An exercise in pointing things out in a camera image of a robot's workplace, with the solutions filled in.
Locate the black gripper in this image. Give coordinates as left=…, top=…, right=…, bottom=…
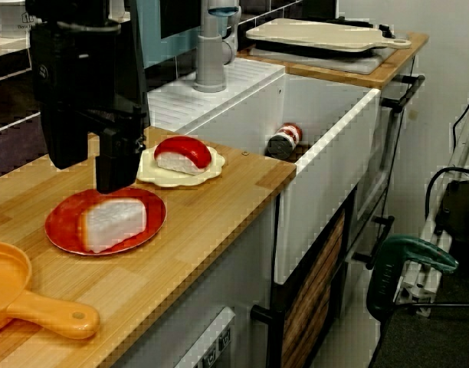
left=29, top=18, right=150, bottom=195

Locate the orange-topped toy sushi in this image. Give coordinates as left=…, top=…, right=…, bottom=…
left=79, top=197, right=148, bottom=255

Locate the red-topped toy sushi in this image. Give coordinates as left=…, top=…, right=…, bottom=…
left=153, top=136, right=212, bottom=176

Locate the red round plate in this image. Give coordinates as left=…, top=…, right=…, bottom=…
left=44, top=186, right=168, bottom=257

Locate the cream flower-shaped plate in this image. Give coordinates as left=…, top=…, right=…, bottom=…
left=136, top=145, right=227, bottom=189

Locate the white cup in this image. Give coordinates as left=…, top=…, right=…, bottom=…
left=108, top=0, right=131, bottom=21

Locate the grey toy faucet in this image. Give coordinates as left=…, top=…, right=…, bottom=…
left=192, top=0, right=243, bottom=94

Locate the orange bowl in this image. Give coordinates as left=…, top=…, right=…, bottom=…
left=0, top=240, right=101, bottom=340

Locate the labelled white jar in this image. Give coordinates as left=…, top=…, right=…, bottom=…
left=0, top=0, right=33, bottom=38

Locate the red-labelled toy can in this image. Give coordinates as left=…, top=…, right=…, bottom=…
left=266, top=122, right=303, bottom=160

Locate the white kitchen cabinet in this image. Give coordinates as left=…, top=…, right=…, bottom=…
left=115, top=53, right=421, bottom=368

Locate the grey toy dishwasher front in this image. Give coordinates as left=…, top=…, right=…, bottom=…
left=172, top=306, right=238, bottom=368

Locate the white toy sink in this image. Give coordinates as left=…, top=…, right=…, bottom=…
left=146, top=57, right=382, bottom=285

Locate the cream cutting board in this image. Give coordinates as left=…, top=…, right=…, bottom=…
left=244, top=18, right=412, bottom=54

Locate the wooden slat drawer front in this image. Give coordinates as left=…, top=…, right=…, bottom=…
left=281, top=212, right=346, bottom=368

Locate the grey toy stove top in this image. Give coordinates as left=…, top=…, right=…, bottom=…
left=249, top=41, right=397, bottom=76

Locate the green power tool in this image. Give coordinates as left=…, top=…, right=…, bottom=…
left=366, top=234, right=460, bottom=320

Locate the black box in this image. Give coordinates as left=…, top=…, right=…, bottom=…
left=435, top=179, right=469, bottom=250

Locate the thin black rod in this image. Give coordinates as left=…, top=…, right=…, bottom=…
left=408, top=301, right=469, bottom=308

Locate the black cabinet handle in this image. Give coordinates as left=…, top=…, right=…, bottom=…
left=382, top=74, right=426, bottom=113
left=250, top=304, right=286, bottom=368
left=366, top=215, right=395, bottom=269

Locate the aluminium frame rail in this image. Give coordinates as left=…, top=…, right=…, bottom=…
left=395, top=110, right=469, bottom=317

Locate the thick black cable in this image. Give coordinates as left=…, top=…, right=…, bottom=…
left=425, top=166, right=469, bottom=231

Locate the thin black cable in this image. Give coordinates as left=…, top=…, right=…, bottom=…
left=451, top=80, right=469, bottom=149

